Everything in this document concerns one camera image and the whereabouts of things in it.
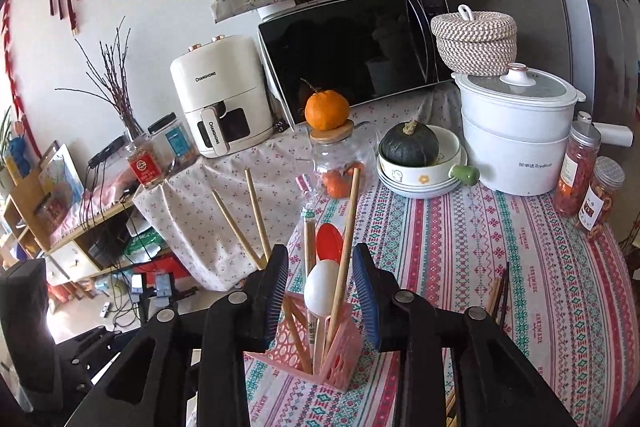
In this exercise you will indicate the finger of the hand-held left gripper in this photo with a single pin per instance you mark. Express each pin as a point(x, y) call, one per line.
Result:
point(85, 357)
point(25, 322)

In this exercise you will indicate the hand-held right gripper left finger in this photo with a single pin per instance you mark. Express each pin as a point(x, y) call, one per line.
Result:
point(277, 297)

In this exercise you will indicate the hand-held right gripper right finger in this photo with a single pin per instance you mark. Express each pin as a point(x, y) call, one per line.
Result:
point(367, 302)

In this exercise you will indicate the white plastic spoon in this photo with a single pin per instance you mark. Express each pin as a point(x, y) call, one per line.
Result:
point(322, 287)

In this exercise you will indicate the pink plastic utensil holder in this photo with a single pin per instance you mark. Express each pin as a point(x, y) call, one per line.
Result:
point(340, 357)

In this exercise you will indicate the bamboo chopstick pair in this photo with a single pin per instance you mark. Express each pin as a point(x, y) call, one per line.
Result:
point(309, 242)

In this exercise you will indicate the red plastic spoon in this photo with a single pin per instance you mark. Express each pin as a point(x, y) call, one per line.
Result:
point(330, 242)

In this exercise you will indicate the tan bamboo chopstick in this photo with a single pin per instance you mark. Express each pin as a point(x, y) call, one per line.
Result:
point(347, 227)
point(235, 227)
point(257, 212)

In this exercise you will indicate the wooden shelf unit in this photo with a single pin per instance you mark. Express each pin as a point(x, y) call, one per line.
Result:
point(75, 247)

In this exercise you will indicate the red box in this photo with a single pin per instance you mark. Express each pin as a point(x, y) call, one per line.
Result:
point(167, 268)

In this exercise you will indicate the small-flowered cabinet cloth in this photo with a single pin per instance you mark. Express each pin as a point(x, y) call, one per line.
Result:
point(200, 207)

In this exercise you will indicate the small orange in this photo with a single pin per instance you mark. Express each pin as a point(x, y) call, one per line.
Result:
point(337, 185)
point(356, 168)

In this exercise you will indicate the green packet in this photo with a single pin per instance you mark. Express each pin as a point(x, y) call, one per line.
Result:
point(142, 243)

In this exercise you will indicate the illustrated picture board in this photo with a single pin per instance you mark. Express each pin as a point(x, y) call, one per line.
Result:
point(62, 179)

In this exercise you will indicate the pink cloth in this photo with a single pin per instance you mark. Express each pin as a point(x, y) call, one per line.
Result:
point(107, 198)

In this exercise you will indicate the patterned striped tablecloth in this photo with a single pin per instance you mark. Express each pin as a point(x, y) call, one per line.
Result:
point(500, 232)

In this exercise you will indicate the glass jar with wooden lid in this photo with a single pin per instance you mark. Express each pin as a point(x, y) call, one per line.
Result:
point(330, 154)

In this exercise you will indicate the dark green squash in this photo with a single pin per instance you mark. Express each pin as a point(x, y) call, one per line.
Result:
point(411, 146)

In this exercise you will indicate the blue label jar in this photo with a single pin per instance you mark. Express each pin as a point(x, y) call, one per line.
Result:
point(175, 142)

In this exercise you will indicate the red label jar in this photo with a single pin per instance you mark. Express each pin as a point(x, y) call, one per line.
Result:
point(143, 167)

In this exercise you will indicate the black power strip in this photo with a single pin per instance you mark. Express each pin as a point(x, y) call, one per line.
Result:
point(105, 152)

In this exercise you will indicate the large orange with stem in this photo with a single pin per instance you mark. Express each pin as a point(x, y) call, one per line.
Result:
point(326, 109)

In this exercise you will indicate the white electric cooking pot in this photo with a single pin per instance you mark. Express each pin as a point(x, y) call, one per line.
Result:
point(515, 132)

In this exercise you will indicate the white air fryer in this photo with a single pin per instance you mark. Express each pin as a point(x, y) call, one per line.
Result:
point(220, 77)

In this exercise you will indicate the tall jar of red dried fruit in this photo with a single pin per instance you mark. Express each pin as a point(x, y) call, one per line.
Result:
point(575, 177)

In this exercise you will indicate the glass vase with dry branches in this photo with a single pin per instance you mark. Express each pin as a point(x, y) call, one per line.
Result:
point(117, 92)

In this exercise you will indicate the short jar of dried fruit rings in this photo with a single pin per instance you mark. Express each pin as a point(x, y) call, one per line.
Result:
point(600, 202)

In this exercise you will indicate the black microwave oven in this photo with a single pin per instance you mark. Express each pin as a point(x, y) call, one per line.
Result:
point(350, 47)

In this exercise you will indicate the woven lidded basket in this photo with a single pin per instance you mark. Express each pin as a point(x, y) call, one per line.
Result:
point(475, 42)

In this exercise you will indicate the grey refrigerator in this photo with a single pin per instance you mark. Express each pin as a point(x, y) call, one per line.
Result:
point(600, 32)

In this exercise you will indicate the red wall garland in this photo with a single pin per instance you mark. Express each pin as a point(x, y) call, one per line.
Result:
point(12, 72)

